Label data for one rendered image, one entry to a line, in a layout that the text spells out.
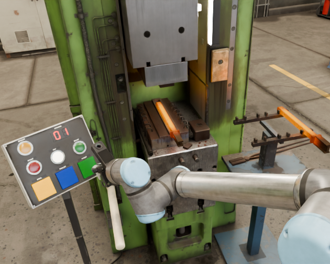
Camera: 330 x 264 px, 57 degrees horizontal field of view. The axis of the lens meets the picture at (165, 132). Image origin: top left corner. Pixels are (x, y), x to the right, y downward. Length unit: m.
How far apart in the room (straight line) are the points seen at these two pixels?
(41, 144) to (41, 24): 5.47
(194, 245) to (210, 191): 1.25
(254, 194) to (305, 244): 0.26
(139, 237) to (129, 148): 0.74
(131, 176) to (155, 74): 0.60
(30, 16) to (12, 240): 4.84
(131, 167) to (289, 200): 0.46
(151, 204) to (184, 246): 1.15
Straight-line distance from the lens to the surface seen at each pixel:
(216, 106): 1.74
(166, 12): 1.33
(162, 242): 2.01
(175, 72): 1.41
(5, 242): 2.68
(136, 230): 2.17
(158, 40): 1.35
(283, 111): 1.73
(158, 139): 1.55
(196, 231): 2.10
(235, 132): 1.90
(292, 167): 1.78
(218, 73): 1.63
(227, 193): 0.86
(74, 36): 1.45
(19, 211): 2.87
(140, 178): 0.95
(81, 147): 1.38
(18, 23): 6.75
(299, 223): 0.59
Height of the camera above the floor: 1.83
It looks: 32 degrees down
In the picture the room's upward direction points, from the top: 4 degrees counter-clockwise
